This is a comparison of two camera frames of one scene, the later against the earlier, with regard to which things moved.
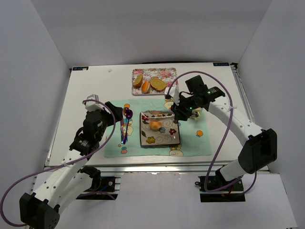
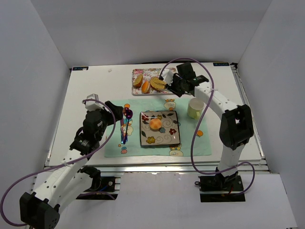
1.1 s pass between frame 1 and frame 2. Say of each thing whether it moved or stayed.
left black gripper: stayed
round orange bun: stayed
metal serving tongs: moved
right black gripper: moved
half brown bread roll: stayed
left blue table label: stayed
